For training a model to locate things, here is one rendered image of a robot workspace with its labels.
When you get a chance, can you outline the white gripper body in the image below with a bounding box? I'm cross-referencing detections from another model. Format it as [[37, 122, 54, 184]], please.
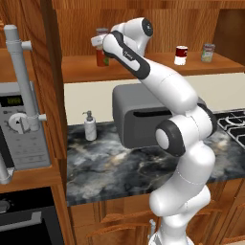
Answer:
[[90, 33, 106, 50]]

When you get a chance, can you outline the wooden cabinet door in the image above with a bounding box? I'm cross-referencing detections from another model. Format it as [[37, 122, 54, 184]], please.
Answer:
[[212, 9, 245, 66]]

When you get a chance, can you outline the grey topped can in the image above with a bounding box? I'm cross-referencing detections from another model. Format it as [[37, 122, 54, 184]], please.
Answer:
[[96, 27, 110, 38]]

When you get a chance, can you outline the red and green can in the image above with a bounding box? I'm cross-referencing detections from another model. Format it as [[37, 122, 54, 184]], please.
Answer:
[[96, 47, 110, 68]]

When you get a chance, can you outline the grey toaster oven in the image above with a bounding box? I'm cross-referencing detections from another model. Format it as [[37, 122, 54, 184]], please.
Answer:
[[111, 82, 209, 150]]

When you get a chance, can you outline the red and white can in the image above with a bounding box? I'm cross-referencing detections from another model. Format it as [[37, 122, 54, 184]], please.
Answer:
[[173, 45, 189, 67]]

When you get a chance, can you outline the white soap dispenser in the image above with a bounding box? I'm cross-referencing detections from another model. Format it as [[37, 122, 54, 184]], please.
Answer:
[[82, 110, 98, 142]]

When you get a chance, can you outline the pale green labelled can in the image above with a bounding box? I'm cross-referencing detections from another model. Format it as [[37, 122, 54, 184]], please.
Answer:
[[200, 43, 216, 63]]

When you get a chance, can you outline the grey microwave oven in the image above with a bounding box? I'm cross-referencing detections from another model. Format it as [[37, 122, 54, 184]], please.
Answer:
[[0, 81, 53, 171]]

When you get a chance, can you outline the black gas hob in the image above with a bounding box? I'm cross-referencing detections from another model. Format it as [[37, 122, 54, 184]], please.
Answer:
[[215, 109, 245, 149]]

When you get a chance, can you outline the wooden drawer front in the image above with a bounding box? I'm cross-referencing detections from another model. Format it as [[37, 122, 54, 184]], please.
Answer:
[[68, 192, 161, 226]]

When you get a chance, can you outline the black oven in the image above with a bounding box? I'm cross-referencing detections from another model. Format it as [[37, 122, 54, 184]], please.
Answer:
[[0, 187, 66, 245]]

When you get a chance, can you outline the wooden cupboard door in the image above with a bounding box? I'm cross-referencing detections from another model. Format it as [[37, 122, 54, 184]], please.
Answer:
[[190, 178, 245, 245], [72, 223, 155, 245]]

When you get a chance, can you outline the wooden wall cabinet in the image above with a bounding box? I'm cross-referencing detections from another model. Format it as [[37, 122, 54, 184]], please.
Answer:
[[51, 0, 245, 84]]

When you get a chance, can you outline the wooden drawer handle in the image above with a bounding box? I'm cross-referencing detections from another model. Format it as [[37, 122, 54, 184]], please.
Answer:
[[102, 210, 155, 225]]

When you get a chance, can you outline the wooden cupboard handle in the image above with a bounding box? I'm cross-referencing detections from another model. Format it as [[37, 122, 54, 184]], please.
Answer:
[[85, 222, 151, 238]]

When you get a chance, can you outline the grey oven handle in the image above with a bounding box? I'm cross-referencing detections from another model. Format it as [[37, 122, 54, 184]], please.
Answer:
[[0, 211, 43, 233]]

